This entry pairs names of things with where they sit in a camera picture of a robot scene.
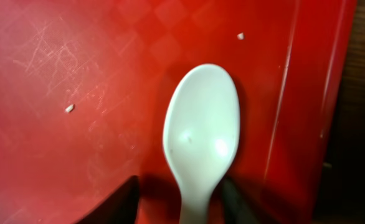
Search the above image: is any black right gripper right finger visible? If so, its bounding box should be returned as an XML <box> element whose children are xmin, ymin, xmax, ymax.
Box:
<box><xmin>221</xmin><ymin>179</ymin><xmax>257</xmax><ymax>224</ymax></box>

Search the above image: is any red plastic tray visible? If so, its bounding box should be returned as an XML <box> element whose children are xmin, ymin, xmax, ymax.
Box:
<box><xmin>0</xmin><ymin>0</ymin><xmax>356</xmax><ymax>223</ymax></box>

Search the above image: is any white plastic spoon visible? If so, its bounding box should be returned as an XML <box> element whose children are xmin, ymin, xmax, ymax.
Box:
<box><xmin>162</xmin><ymin>63</ymin><xmax>240</xmax><ymax>224</ymax></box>

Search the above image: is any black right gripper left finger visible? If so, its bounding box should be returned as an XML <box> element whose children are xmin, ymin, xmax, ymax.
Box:
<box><xmin>76</xmin><ymin>175</ymin><xmax>140</xmax><ymax>224</ymax></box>

